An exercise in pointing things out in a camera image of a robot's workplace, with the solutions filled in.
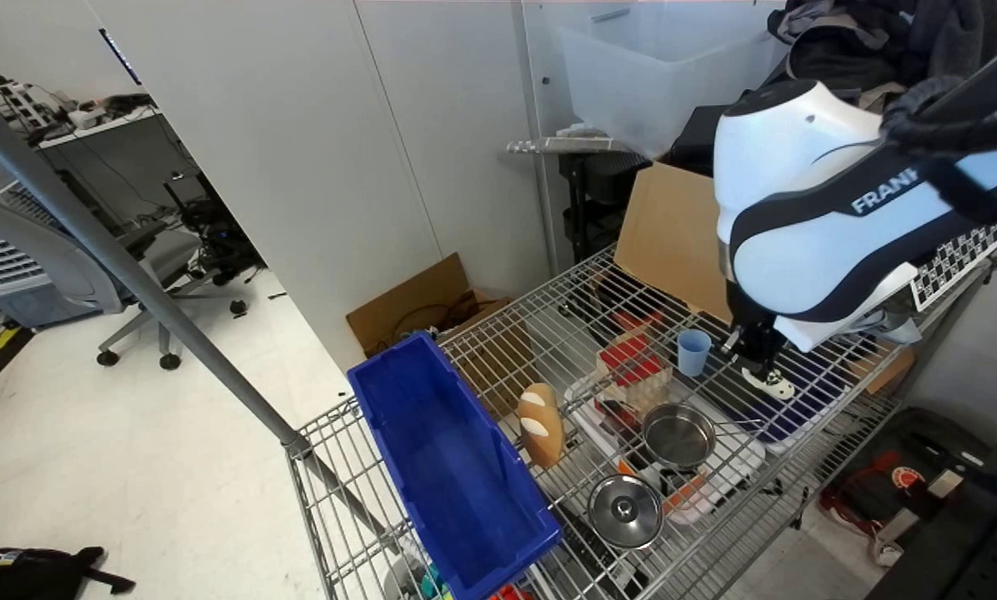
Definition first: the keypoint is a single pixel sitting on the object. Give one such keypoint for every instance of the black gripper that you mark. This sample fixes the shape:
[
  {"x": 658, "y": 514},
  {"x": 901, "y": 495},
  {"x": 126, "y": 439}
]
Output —
[{"x": 755, "y": 342}]

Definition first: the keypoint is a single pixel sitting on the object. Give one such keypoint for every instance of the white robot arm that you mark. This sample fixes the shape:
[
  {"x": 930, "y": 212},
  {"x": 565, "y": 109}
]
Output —
[{"x": 825, "y": 212}]

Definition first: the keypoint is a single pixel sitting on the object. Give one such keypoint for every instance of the silver pan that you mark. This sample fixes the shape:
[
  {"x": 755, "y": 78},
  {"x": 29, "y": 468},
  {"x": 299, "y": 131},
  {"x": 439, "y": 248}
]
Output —
[{"x": 677, "y": 439}]

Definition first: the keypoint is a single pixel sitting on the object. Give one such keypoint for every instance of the red toy block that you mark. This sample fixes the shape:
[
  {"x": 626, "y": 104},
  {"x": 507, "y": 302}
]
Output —
[{"x": 631, "y": 357}]

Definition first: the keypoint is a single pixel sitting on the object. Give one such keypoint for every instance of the brown bread plush toy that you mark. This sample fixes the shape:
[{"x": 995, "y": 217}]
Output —
[{"x": 541, "y": 424}]

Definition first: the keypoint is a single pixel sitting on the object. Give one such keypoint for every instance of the light blue plastic cup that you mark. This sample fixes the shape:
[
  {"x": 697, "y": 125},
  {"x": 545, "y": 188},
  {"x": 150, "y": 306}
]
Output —
[{"x": 691, "y": 353}]

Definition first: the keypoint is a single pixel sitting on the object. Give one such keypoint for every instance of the large open cardboard box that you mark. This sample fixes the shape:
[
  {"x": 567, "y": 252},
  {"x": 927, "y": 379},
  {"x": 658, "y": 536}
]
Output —
[{"x": 668, "y": 238}]

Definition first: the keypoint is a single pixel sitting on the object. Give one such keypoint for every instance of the silver pot lid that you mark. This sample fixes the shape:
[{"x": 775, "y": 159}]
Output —
[{"x": 626, "y": 513}]

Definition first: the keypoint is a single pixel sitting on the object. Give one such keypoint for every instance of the clear plastic storage tub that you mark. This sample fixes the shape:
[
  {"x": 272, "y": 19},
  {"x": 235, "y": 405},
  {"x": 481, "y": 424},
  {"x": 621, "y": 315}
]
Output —
[{"x": 640, "y": 69}]

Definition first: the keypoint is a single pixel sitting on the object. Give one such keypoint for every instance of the flat cardboard box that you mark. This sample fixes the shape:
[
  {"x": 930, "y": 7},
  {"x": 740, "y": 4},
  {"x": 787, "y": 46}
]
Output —
[{"x": 432, "y": 297}]

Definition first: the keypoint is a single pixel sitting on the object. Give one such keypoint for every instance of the blue plastic bin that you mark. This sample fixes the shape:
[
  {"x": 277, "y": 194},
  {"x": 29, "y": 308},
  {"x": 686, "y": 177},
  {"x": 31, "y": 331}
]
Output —
[{"x": 465, "y": 487}]

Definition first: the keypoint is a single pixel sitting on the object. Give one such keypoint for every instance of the wire shelving rack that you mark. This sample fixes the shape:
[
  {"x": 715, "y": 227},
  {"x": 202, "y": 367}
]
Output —
[{"x": 554, "y": 336}]

